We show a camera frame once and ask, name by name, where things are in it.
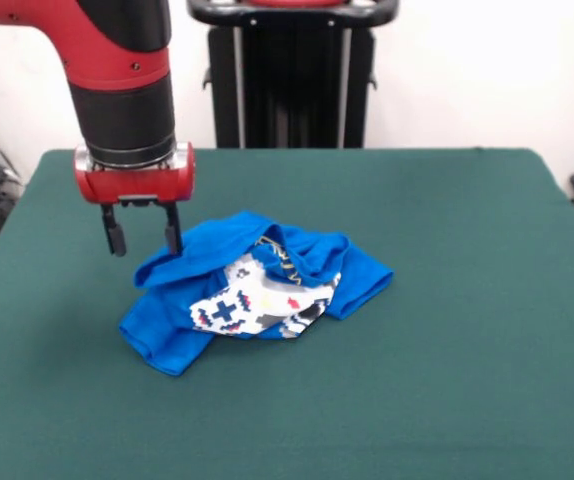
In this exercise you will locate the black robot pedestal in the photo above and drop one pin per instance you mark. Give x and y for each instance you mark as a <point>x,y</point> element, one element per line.
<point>292,75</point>

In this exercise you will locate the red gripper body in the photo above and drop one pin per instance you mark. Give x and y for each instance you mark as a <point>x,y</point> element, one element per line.
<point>137,185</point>

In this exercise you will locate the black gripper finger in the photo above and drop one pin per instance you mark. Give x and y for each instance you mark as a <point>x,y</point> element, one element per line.
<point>173,230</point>
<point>116,240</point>

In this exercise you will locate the dark green table cloth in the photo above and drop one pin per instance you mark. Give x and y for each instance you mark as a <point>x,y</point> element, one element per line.
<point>417,350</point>

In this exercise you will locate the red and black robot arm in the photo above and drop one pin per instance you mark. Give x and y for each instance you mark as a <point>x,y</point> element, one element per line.
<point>122,115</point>

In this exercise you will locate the blue game-controller print t-shirt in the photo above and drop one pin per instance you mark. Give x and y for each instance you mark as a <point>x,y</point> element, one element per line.
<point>177,320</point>

